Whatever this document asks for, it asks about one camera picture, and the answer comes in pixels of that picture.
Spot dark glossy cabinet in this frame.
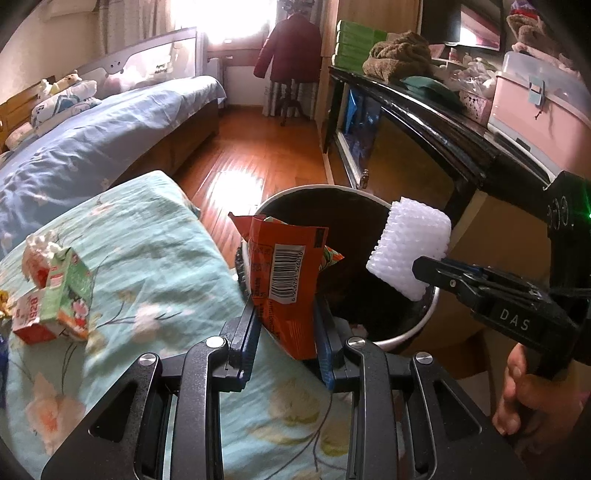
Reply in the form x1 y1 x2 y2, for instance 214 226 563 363
322 65 557 214

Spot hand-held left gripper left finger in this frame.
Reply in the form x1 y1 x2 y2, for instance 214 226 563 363
41 300 260 480

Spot white lace basket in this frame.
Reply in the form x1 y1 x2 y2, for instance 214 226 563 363
455 69 498 128

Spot orange snack packet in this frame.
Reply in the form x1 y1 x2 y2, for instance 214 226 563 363
228 211 346 361

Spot grey bed guard rail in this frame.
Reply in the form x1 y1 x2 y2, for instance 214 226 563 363
75 26 200 95

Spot white bin with black liner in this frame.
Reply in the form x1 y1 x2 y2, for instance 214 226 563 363
235 185 441 354

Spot beige curtain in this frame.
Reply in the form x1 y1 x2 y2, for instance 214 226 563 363
105 0 172 43

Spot dark wooden bed frame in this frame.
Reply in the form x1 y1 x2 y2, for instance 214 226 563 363
104 98 223 185

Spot person's right hand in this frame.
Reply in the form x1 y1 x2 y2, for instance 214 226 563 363
492 344 591 462

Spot dark framed screen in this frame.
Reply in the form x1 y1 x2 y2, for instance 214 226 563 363
443 0 505 52

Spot dark wooden coat stand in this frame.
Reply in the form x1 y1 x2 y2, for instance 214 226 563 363
264 80 306 127

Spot pink storage box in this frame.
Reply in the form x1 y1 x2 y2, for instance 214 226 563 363
487 51 591 182

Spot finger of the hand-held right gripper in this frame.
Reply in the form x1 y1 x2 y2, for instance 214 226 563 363
441 260 548 300
412 256 483 317

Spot crumpled white tissue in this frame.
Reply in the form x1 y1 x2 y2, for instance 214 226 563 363
22 232 64 284

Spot red and white milk carton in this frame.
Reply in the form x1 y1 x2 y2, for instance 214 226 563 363
11 288 63 346

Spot brown fluffy cloth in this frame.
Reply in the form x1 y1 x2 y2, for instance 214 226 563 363
362 30 435 80

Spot dark green cloth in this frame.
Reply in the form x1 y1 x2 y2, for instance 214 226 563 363
399 75 468 110

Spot pink fluffy clothes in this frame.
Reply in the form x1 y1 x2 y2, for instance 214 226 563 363
505 9 579 71

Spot bed with blue quilt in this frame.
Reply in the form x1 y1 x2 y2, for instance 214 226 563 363
0 75 227 261

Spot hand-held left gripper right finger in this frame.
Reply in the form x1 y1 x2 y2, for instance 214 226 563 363
315 305 532 480

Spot white foam fruit net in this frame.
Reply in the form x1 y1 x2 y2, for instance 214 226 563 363
366 196 452 302

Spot green drink carton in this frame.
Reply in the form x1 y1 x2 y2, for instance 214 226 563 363
38 248 96 343

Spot white printed pillow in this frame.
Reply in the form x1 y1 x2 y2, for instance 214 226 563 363
29 80 103 138

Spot cream plush toy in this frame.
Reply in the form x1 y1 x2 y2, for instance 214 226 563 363
39 69 85 97

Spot dark red coat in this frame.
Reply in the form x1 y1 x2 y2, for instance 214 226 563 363
253 14 323 85

